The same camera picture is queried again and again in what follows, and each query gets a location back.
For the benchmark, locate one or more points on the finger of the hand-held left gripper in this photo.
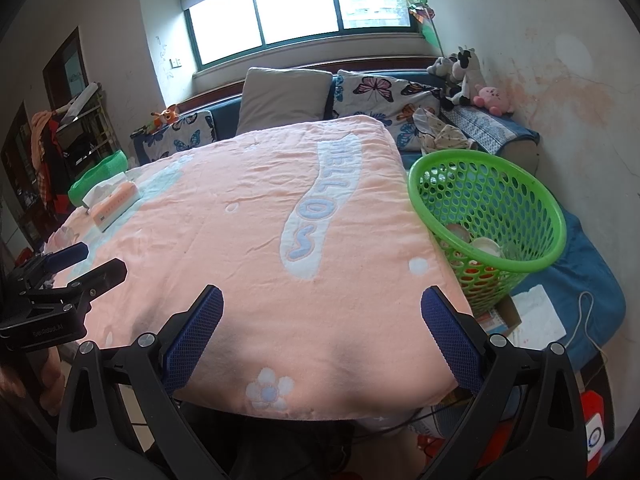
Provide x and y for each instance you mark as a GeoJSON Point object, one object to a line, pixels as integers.
{"type": "Point", "coordinates": [105, 272]}
{"type": "Point", "coordinates": [70, 254]}

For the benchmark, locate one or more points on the white cloth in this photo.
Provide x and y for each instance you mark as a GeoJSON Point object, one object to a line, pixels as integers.
{"type": "Point", "coordinates": [540, 315]}

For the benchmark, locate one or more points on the colourful pinwheel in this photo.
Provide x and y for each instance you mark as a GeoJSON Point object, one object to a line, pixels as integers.
{"type": "Point", "coordinates": [417, 10]}

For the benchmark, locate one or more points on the beige pillow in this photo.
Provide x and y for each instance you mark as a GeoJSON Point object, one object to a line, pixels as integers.
{"type": "Point", "coordinates": [285, 100]}

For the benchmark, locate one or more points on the cream patterned garment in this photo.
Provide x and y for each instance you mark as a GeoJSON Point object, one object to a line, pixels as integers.
{"type": "Point", "coordinates": [445, 135]}

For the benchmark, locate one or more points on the white wall switch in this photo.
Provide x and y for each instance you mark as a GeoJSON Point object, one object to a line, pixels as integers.
{"type": "Point", "coordinates": [175, 62]}

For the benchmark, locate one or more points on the pink round plush toy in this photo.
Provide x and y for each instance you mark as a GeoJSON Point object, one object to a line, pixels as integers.
{"type": "Point", "coordinates": [492, 99]}

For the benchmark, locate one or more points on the metal rack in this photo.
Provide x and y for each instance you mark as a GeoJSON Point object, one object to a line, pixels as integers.
{"type": "Point", "coordinates": [85, 125]}

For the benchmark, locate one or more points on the dark wooden door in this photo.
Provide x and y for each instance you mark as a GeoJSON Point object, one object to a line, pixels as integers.
{"type": "Point", "coordinates": [65, 70]}

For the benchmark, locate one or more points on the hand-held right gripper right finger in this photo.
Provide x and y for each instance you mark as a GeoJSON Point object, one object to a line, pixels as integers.
{"type": "Point", "coordinates": [450, 340]}

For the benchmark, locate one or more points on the black white cow plush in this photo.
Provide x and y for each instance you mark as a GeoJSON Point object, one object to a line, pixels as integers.
{"type": "Point", "coordinates": [465, 70]}

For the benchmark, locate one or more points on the green perforated plastic basket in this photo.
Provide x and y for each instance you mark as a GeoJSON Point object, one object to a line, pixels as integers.
{"type": "Point", "coordinates": [520, 264]}

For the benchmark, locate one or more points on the large butterfly print pillow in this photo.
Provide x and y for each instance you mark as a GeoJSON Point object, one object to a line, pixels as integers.
{"type": "Point", "coordinates": [375, 95]}

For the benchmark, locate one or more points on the orange white tissue box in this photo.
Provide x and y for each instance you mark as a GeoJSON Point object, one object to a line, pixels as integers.
{"type": "Point", "coordinates": [117, 205]}

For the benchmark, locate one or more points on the orange plush toy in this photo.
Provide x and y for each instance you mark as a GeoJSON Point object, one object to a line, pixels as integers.
{"type": "Point", "coordinates": [165, 117]}

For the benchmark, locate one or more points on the small butterfly print pillow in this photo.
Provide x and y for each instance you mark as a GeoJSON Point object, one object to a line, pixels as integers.
{"type": "Point", "coordinates": [185, 135]}

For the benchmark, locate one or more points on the green plastic tub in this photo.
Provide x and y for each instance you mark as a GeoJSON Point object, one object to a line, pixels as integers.
{"type": "Point", "coordinates": [95, 175]}

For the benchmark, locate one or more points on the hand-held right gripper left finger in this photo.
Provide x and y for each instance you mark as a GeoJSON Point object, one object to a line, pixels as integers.
{"type": "Point", "coordinates": [195, 340]}

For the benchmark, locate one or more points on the hanging clothes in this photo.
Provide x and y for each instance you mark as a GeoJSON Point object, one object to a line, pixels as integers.
{"type": "Point", "coordinates": [45, 160]}

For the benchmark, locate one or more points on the green framed window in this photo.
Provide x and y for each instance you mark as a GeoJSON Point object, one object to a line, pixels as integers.
{"type": "Point", "coordinates": [295, 10]}

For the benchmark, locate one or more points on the cardboard box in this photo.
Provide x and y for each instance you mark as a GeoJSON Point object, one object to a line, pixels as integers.
{"type": "Point", "coordinates": [505, 317]}

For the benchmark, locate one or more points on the clear plastic lidded cup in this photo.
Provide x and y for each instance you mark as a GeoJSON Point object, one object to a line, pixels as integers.
{"type": "Point", "coordinates": [485, 249]}

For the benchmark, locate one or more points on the grey plush toy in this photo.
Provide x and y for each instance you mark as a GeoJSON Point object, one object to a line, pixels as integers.
{"type": "Point", "coordinates": [440, 66]}

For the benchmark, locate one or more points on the bolster with blue patterned towel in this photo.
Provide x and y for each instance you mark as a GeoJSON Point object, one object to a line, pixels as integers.
{"type": "Point", "coordinates": [480, 125]}

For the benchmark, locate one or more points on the red white box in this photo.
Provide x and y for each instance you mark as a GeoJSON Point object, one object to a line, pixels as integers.
{"type": "Point", "coordinates": [592, 405]}

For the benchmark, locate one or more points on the pink lettered blanket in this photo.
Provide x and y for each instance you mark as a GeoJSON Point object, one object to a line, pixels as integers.
{"type": "Point", "coordinates": [225, 210]}

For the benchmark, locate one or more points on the blue bed sheet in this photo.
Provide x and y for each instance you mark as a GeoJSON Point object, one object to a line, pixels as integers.
{"type": "Point", "coordinates": [590, 280]}

